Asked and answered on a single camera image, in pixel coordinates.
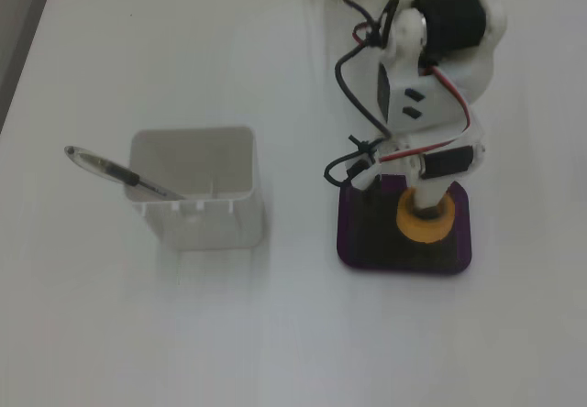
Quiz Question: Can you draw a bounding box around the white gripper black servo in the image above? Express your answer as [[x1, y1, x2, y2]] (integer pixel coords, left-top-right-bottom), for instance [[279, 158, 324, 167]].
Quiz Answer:
[[349, 122, 486, 212]]

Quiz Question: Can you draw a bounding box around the yellow masking tape roll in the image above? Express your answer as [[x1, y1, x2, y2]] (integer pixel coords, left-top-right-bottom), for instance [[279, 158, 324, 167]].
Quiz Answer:
[[394, 187, 456, 246]]

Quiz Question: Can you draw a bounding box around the purple metal tray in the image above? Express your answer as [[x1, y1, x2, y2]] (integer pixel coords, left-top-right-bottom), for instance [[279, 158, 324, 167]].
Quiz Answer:
[[336, 173, 474, 276]]

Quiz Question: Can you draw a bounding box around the white plastic pen holder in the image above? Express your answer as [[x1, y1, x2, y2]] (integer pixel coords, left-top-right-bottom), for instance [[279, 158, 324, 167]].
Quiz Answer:
[[129, 126, 265, 251]]

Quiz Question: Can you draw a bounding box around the black ballpoint pen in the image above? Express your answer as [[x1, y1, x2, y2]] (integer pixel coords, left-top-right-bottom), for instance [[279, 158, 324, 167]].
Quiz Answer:
[[63, 144, 187, 202]]

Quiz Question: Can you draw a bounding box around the black cable tie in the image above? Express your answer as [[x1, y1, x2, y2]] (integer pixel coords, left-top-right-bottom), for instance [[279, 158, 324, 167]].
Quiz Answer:
[[349, 134, 378, 157]]

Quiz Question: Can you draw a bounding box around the red white servo wire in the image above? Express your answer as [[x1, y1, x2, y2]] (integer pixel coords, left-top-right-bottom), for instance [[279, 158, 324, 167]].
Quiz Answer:
[[351, 21, 476, 163]]

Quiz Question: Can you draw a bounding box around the black cable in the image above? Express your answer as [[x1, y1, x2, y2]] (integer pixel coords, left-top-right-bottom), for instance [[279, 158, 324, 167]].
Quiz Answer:
[[317, 0, 401, 145]]

